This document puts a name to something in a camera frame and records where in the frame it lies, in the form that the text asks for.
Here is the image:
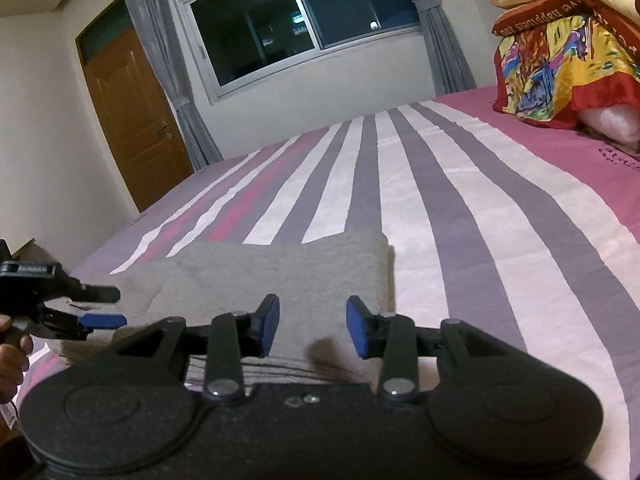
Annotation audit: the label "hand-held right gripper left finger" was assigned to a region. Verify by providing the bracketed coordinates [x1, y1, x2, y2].
[112, 293, 281, 406]

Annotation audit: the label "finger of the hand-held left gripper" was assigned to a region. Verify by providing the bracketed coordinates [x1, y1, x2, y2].
[75, 284, 121, 304]
[37, 310, 127, 339]

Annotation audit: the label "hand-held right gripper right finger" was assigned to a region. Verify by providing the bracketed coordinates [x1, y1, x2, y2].
[346, 294, 505, 403]

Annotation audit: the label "grey pants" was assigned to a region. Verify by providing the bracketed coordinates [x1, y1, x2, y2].
[45, 226, 398, 376]

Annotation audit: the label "person's left hand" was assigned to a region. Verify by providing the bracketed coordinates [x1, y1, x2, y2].
[0, 315, 34, 407]

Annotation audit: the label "bed with striped sheet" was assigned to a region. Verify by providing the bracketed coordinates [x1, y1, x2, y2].
[10, 85, 640, 480]

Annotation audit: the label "brown wooden door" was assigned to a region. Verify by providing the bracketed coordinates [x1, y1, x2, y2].
[75, 27, 195, 213]

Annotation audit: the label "grey curtain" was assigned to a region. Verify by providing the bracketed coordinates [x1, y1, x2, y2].
[114, 0, 223, 171]
[380, 0, 477, 95]

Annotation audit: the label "green transom window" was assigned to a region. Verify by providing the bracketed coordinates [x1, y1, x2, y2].
[77, 0, 133, 63]

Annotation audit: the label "sliding glass window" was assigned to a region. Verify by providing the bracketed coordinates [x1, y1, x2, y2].
[159, 0, 421, 101]

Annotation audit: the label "white pillow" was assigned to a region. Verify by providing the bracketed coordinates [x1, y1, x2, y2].
[580, 105, 640, 143]

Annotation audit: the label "colourful printed blanket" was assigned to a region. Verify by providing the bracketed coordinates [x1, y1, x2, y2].
[491, 0, 640, 131]

